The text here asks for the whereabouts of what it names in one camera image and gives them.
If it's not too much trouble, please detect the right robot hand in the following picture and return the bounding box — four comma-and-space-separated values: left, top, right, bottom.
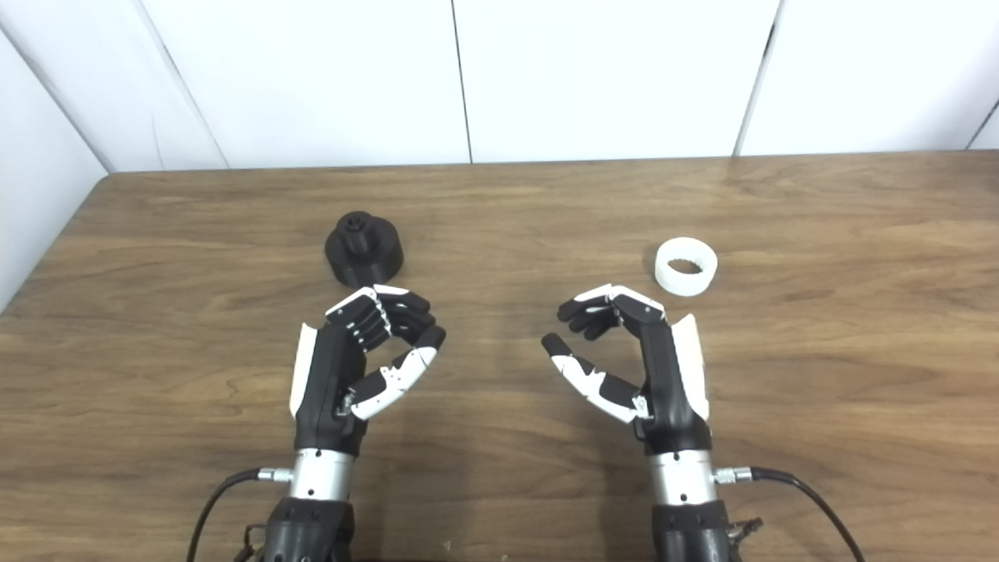
542, 284, 713, 456

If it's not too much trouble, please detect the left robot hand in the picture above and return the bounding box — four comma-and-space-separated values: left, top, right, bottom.
289, 285, 447, 457

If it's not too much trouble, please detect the white toothed ring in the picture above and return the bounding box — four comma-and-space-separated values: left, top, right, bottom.
654, 237, 719, 297

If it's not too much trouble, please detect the round black part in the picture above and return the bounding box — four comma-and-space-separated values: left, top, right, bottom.
325, 211, 405, 286

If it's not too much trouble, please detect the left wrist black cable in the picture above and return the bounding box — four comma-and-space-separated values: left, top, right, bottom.
186, 468, 293, 562

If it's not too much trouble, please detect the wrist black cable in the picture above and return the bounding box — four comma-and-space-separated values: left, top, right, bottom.
186, 468, 293, 562
714, 466, 867, 562

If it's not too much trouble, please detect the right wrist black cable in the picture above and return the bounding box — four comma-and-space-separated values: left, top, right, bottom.
714, 466, 867, 562

